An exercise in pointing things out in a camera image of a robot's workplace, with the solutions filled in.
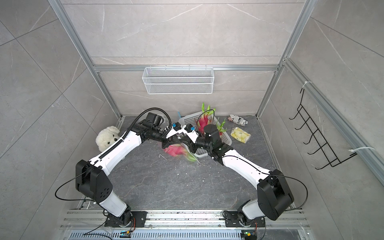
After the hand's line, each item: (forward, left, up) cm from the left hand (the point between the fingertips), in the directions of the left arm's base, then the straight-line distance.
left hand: (180, 138), depth 79 cm
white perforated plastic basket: (+26, -6, -15) cm, 31 cm away
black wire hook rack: (-15, -64, +10) cm, 66 cm away
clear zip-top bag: (-10, -5, +3) cm, 11 cm away
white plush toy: (+4, +42, -2) cm, 43 cm away
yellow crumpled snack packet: (+15, -40, -19) cm, 47 cm away
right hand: (-2, -2, +2) cm, 3 cm away
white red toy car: (+30, -42, -20) cm, 55 cm away
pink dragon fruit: (-3, +1, -8) cm, 9 cm away
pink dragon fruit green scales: (+23, -15, -10) cm, 29 cm away
